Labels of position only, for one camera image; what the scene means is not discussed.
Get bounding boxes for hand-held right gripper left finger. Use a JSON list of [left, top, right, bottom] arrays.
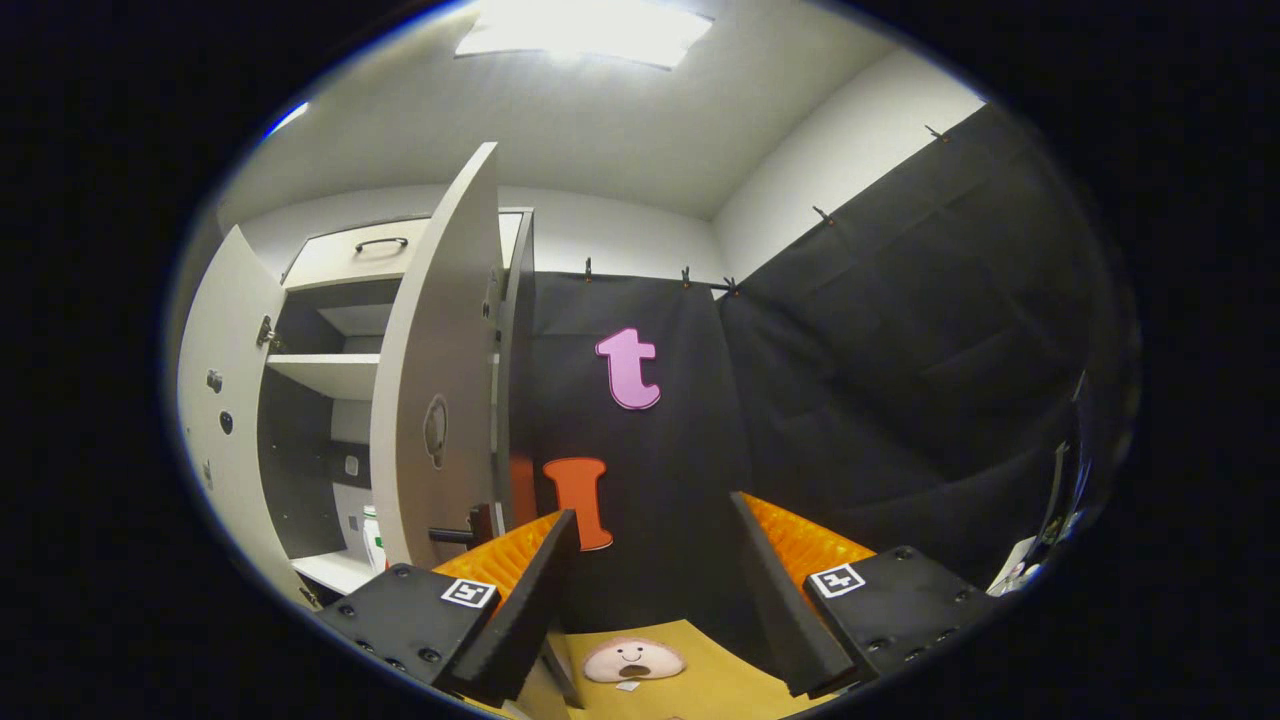
[[315, 507, 583, 706]]

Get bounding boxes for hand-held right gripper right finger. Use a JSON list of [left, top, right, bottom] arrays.
[[728, 490, 1001, 699]]

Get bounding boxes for white drink bottle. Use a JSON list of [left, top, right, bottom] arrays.
[[360, 505, 389, 573]]

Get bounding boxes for white cabinet door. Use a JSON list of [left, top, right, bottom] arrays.
[[177, 225, 306, 611], [370, 140, 501, 571]]

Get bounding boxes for pink plush face toy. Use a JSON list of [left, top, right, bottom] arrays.
[[582, 637, 687, 693]]

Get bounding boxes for white cabinet shelf board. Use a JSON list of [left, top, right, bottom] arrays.
[[265, 353, 381, 401], [290, 550, 376, 597]]

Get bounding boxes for white cabinet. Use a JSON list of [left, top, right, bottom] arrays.
[[177, 140, 586, 711]]

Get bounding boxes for white cabinet drawer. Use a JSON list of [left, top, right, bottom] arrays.
[[283, 212, 526, 291]]

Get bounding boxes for large ceiling light panel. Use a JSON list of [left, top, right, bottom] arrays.
[[455, 0, 713, 69]]

